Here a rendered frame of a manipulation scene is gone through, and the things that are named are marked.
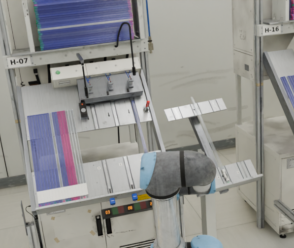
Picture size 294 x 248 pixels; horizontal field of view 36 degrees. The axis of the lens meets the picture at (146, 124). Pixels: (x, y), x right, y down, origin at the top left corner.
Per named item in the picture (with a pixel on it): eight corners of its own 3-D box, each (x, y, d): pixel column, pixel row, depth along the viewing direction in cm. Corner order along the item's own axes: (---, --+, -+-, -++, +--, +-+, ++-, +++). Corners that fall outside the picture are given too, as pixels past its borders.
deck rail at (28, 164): (37, 214, 217) (35, 210, 211) (33, 215, 216) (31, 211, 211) (21, 92, 249) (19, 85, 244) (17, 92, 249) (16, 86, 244)
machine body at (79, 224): (167, 268, 277) (159, 177, 258) (52, 295, 263) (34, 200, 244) (143, 218, 337) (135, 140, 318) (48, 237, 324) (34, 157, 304)
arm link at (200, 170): (218, 144, 139) (213, 171, 186) (183, 146, 141) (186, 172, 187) (221, 182, 136) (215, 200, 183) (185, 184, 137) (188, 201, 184)
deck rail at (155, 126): (173, 188, 230) (175, 184, 225) (169, 189, 230) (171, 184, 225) (141, 75, 263) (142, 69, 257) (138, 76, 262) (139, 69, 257)
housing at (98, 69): (139, 82, 261) (141, 68, 249) (53, 94, 252) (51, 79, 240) (136, 71, 265) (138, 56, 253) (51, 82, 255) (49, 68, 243)
